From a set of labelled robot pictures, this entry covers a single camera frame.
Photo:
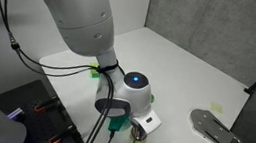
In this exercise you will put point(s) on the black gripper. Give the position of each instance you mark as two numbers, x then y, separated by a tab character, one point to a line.
139	133

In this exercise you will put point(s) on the black robot base board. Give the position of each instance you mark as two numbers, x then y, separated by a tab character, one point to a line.
29	101

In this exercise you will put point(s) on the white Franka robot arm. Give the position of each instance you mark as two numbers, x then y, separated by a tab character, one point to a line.
75	13

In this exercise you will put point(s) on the green translucent bowl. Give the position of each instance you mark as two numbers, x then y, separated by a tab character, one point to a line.
117	123

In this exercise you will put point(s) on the small green bowl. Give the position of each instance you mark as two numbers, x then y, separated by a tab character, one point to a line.
152	98

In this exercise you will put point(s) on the dark green cube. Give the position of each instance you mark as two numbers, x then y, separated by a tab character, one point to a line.
94	74

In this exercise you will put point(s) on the grey metal mounting plate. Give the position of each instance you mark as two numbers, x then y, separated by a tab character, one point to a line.
214	130

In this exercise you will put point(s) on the yellow sticky note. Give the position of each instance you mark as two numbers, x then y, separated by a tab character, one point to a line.
217	107

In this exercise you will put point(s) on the small lavender strip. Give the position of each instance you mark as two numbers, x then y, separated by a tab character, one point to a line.
15	113

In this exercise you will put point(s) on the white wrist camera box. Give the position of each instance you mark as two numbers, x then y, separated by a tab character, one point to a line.
146	119

